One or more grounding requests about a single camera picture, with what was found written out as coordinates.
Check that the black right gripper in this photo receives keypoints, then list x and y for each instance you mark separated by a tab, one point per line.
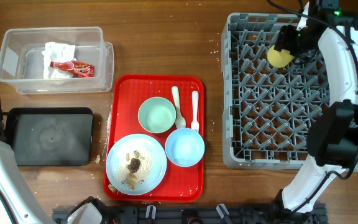
284	38

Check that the yellow cup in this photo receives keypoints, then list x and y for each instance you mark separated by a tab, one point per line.
279	59

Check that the green bowl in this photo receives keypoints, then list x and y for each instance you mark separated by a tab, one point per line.
157	115

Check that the red snack wrapper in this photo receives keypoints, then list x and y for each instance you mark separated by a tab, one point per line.
76	68

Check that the white napkin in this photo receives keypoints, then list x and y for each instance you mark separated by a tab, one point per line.
57	52

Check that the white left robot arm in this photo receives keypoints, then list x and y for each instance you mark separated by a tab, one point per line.
17	202

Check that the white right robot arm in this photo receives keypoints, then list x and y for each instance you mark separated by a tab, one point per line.
332	141

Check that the grey dishwasher rack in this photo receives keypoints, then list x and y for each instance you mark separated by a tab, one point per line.
268	110

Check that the white plastic fork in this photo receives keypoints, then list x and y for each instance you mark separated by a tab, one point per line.
195	100

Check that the white plastic spoon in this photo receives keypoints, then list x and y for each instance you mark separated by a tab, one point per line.
180	121

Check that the light blue bowl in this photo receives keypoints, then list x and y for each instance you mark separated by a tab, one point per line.
184	147

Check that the red plastic tray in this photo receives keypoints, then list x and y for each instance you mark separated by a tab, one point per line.
130	91

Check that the light blue plate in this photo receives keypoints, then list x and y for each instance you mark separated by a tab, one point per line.
135	142

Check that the clear plastic bin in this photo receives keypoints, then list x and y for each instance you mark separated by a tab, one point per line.
22	62

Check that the black tray bin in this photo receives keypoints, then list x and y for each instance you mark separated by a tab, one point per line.
50	136

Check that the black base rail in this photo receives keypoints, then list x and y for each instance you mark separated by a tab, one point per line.
209	215

